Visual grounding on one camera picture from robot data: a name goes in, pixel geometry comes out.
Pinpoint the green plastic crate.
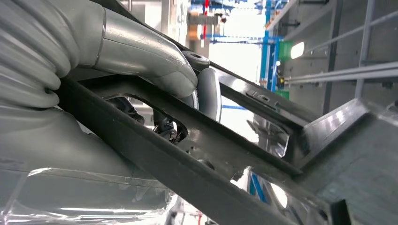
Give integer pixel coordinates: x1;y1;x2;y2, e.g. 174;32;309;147
277;40;293;62

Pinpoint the blue cart frame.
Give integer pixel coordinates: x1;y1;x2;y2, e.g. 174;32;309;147
260;0;283;92

